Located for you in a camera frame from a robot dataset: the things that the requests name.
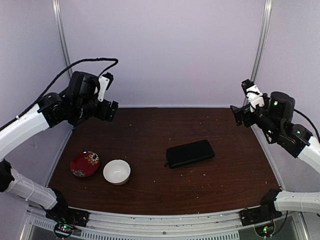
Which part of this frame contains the aluminium front rail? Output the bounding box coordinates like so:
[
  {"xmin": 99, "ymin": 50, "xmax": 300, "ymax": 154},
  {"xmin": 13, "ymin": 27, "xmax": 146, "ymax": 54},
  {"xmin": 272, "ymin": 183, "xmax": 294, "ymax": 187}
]
[{"xmin": 19, "ymin": 204, "xmax": 308, "ymax": 240}]

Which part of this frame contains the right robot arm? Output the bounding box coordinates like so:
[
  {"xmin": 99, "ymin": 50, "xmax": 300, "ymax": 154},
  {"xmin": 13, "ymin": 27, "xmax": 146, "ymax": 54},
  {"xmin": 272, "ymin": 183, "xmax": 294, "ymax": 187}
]
[{"xmin": 230, "ymin": 90, "xmax": 320, "ymax": 221}]

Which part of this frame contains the white ceramic bowl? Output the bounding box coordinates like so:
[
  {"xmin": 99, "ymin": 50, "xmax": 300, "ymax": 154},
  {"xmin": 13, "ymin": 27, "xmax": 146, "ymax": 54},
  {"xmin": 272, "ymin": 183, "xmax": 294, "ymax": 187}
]
[{"xmin": 102, "ymin": 159, "xmax": 131, "ymax": 186}]

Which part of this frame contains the right aluminium frame post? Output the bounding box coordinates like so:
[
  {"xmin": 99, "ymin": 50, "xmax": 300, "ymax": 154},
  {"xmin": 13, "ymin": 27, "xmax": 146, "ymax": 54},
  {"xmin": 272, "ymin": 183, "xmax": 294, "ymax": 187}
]
[{"xmin": 250, "ymin": 0, "xmax": 273, "ymax": 83}]

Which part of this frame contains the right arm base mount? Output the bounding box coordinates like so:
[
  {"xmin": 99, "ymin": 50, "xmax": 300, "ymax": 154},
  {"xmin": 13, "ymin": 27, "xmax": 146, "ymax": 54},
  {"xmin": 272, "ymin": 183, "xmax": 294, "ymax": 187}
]
[{"xmin": 239, "ymin": 206, "xmax": 283, "ymax": 239}]

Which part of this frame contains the aluminium frame post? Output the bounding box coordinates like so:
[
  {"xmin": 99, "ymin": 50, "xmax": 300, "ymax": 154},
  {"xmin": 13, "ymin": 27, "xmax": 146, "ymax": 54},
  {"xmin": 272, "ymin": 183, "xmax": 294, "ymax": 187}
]
[
  {"xmin": 250, "ymin": 0, "xmax": 273, "ymax": 83},
  {"xmin": 52, "ymin": 0, "xmax": 71, "ymax": 67}
]

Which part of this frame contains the left aluminium frame post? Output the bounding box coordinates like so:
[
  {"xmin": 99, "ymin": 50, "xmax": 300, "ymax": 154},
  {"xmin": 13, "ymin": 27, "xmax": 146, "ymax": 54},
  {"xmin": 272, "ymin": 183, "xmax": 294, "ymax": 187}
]
[{"xmin": 52, "ymin": 0, "xmax": 71, "ymax": 67}]

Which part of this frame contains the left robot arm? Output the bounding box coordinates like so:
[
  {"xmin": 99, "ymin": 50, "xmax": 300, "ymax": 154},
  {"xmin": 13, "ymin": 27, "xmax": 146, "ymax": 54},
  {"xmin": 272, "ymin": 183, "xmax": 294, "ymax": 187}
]
[{"xmin": 0, "ymin": 71, "xmax": 119, "ymax": 222}]

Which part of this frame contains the red floral plate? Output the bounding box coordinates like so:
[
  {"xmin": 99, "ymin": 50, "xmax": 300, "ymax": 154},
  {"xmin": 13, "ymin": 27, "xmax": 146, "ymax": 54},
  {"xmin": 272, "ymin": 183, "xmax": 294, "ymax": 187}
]
[{"xmin": 69, "ymin": 150, "xmax": 101, "ymax": 178}]

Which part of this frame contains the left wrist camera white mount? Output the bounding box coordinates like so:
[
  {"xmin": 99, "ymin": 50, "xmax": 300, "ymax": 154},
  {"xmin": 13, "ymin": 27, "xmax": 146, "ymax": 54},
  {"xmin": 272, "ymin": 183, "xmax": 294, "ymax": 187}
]
[{"xmin": 97, "ymin": 72, "xmax": 114, "ymax": 102}]

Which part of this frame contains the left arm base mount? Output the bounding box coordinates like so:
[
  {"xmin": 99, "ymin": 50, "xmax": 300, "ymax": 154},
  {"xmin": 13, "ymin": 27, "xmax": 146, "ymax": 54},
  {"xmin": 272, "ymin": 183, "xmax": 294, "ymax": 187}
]
[{"xmin": 43, "ymin": 208, "xmax": 90, "ymax": 240}]

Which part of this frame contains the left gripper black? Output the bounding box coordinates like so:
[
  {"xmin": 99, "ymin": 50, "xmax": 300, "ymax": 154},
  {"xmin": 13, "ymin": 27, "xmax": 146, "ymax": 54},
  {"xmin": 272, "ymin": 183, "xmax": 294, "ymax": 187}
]
[{"xmin": 72, "ymin": 97, "xmax": 119, "ymax": 122}]

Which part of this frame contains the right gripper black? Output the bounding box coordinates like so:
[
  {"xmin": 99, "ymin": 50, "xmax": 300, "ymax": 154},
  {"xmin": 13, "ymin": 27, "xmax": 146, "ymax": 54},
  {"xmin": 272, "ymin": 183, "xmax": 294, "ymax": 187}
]
[{"xmin": 231, "ymin": 92, "xmax": 280, "ymax": 140}]

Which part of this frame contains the black zip tool case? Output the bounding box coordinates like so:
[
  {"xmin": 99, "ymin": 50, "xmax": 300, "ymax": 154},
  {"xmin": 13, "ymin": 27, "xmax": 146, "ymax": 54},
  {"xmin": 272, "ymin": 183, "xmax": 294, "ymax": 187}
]
[{"xmin": 165, "ymin": 139, "xmax": 215, "ymax": 169}]

